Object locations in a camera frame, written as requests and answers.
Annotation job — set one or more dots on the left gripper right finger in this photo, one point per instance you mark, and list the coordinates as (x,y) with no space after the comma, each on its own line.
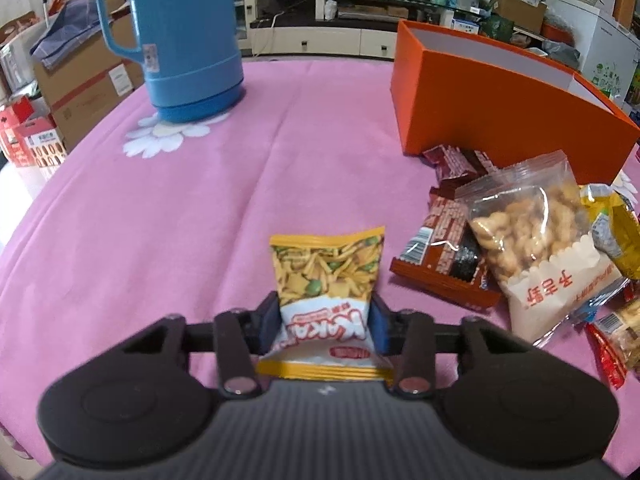
(408,337)

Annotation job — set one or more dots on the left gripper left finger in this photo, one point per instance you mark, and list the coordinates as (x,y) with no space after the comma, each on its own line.
(239,335)

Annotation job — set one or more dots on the dark red wafer packet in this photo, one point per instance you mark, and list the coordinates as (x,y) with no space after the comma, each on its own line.
(444,259)

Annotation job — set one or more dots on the yellow mixed snack packet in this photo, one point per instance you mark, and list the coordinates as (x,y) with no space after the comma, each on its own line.
(325,287)

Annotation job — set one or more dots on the pink floral tablecloth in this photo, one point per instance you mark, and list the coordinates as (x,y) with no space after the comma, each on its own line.
(125,233)

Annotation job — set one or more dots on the clear peanut snack bag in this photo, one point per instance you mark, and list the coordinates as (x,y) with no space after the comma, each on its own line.
(535,233)

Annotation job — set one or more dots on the brown chocolate bar packet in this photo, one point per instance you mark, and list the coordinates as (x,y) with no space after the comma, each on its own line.
(460,165)

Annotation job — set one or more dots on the red clear snack packet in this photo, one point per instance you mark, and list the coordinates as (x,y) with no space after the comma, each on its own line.
(615,339)

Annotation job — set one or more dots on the yellow egg roll packet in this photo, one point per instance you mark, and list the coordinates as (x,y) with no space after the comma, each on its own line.
(614,227)

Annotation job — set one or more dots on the orange storage box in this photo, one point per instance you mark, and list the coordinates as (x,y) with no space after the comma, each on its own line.
(469,91)

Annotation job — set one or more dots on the large cardboard box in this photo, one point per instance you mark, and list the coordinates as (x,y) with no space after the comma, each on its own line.
(85,87)

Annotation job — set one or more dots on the white tv cabinet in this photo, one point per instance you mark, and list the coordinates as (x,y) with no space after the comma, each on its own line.
(315,40)

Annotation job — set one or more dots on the blue thermos jug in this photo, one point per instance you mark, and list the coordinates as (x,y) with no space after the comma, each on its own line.
(191,61)

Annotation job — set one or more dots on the white chest freezer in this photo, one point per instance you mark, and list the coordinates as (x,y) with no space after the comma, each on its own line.
(609,53)

